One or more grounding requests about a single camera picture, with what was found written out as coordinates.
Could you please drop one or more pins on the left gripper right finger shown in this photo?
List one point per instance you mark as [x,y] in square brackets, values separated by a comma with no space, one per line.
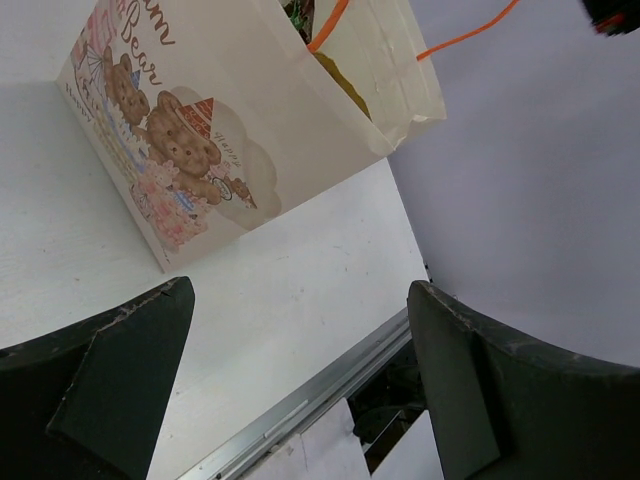
[506,405]

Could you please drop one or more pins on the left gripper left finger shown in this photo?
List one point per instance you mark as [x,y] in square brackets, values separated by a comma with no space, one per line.
[88,401]

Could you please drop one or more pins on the yellow chips bag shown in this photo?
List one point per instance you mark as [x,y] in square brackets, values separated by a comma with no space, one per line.
[333,70]

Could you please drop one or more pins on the cream paper bag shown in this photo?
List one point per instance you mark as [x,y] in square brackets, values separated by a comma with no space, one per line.
[213,118]

